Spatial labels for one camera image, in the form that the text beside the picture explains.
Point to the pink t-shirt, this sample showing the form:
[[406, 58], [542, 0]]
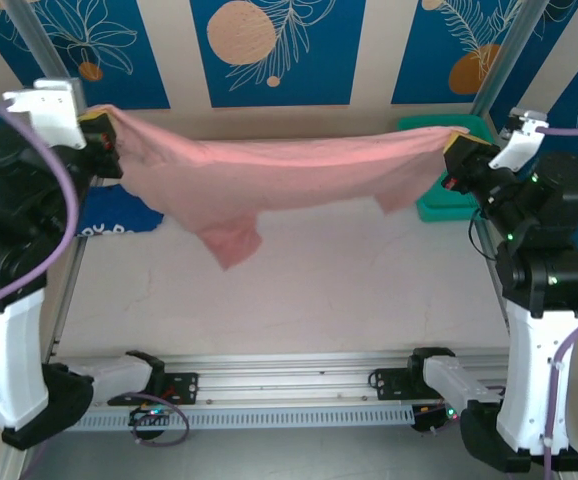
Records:
[[269, 175]]

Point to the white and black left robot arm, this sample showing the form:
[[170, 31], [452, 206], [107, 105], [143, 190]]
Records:
[[9, 360]]

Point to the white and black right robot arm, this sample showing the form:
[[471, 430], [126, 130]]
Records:
[[529, 380]]

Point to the folded blue t-shirt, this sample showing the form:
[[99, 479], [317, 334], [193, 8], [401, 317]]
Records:
[[119, 215]]

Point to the teal plastic basket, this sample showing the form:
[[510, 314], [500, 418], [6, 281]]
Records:
[[439, 207]]

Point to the grey metal sheet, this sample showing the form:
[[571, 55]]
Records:
[[289, 457]]

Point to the aluminium frame post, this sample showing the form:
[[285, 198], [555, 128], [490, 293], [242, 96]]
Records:
[[509, 55], [39, 40]]

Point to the aluminium table side rail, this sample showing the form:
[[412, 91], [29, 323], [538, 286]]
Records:
[[63, 320]]

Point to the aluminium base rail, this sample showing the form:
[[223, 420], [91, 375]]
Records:
[[289, 380]]

